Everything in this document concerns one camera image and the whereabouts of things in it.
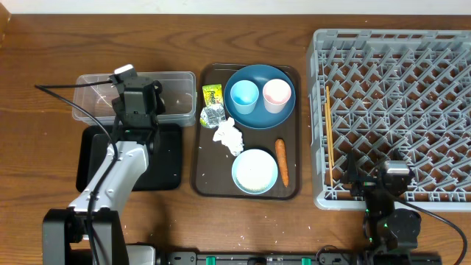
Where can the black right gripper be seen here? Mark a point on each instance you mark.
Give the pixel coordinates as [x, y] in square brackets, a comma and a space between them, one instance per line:
[364, 183]

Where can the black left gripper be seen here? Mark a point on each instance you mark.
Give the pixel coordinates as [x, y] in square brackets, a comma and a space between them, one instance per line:
[159, 99]

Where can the yellow green snack wrapper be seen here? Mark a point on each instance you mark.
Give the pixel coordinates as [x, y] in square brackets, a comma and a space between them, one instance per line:
[212, 113]

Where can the white tissue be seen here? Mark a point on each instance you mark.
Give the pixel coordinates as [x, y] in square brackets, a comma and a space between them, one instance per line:
[230, 136]

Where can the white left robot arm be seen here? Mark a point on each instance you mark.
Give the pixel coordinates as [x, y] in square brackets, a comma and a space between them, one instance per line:
[89, 229]

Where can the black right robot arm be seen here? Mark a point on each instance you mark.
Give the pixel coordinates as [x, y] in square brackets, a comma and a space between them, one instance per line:
[392, 232]

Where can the grey dishwasher rack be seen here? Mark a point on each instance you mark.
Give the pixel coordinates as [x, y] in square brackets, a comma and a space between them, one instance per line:
[392, 89]

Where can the clear plastic bin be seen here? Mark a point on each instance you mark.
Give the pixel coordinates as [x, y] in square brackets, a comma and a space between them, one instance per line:
[179, 96]

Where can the wooden chopstick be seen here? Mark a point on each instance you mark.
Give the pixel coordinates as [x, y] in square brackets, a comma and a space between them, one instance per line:
[329, 128]
[330, 170]

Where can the black tray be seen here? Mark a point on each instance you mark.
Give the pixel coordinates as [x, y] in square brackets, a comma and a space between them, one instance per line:
[163, 172]

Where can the orange carrot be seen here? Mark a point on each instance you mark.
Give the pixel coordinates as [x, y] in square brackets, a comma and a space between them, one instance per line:
[280, 149]

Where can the light blue cup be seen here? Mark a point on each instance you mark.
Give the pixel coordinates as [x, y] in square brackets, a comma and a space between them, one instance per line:
[244, 95]

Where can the brown serving tray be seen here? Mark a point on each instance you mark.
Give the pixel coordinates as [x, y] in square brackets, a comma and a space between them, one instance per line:
[212, 163]

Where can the light blue bowl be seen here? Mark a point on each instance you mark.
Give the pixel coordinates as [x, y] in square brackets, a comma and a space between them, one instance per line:
[254, 171]

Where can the pink cup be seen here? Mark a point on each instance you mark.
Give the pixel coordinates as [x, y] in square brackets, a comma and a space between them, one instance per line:
[276, 93]

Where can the dark blue plate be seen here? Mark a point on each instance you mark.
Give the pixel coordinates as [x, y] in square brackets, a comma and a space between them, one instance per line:
[259, 96]

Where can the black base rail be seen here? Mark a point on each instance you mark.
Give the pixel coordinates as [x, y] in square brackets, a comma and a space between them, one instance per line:
[329, 257]

